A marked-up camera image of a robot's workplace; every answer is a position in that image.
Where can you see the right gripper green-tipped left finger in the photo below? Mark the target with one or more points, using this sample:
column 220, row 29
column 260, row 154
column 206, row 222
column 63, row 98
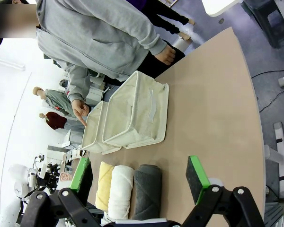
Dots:
column 81, row 175

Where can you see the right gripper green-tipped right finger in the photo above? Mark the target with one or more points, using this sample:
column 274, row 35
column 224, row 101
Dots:
column 198, row 179

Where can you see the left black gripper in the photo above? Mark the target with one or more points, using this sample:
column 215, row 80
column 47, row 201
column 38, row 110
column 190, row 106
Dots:
column 48, row 177

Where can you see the pale yellow towel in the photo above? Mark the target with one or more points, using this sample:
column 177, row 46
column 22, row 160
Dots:
column 104, row 184

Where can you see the white towel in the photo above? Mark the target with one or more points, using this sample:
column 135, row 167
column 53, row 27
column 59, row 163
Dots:
column 120, row 191

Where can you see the dark grey towel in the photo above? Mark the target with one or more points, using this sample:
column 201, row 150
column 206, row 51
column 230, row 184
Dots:
column 146, row 191

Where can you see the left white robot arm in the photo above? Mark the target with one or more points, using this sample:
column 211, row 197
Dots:
column 19, row 184

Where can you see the person's right forearm grey sleeve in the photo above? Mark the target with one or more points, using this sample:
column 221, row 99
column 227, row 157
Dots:
column 78, row 82

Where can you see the person's left forearm grey sleeve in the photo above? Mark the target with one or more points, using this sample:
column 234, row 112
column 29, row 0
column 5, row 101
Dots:
column 149, row 33

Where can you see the person's right hand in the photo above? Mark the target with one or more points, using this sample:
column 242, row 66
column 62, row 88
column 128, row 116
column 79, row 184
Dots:
column 80, row 108

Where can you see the person's left hand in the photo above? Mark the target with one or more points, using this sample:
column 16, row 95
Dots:
column 166, row 55

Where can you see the pink rolled towel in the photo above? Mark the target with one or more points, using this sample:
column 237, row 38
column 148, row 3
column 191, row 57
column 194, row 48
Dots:
column 65, row 177

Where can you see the mannequin in dark red top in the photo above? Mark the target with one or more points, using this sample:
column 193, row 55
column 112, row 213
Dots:
column 55, row 120

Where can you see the mannequin in grey jacket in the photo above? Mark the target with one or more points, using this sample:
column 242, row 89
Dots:
column 54, row 100

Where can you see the cream fabric basket white tag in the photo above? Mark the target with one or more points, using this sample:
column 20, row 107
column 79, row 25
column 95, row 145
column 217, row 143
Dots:
column 142, row 118

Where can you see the person in grey hoodie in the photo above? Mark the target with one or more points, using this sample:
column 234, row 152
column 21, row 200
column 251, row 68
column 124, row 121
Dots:
column 90, row 35

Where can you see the figure in dark clothes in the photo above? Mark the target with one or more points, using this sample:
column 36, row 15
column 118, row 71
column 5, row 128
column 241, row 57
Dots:
column 163, row 14

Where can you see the black stool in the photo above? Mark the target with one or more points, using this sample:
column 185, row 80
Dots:
column 272, row 21

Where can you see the white side table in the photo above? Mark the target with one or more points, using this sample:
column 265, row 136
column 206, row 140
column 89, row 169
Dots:
column 217, row 6

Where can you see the aluminium frame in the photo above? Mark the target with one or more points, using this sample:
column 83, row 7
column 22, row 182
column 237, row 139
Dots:
column 275, row 212

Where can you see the white table leg frame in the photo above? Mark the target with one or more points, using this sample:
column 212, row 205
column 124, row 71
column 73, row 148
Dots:
column 278, row 151

